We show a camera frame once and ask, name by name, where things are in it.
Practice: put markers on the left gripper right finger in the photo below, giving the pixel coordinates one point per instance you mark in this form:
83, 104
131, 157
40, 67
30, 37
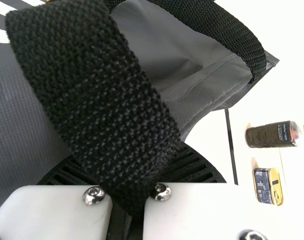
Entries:
192, 212

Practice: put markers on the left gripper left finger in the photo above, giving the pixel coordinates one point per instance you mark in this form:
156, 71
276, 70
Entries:
47, 212

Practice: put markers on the rectangular tin with gold lid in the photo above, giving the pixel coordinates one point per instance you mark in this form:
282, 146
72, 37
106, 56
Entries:
269, 186

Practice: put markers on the dark coffee bottle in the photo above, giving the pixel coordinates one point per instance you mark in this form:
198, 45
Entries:
267, 135

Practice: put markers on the black strip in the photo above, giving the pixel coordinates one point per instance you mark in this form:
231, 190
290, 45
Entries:
231, 150

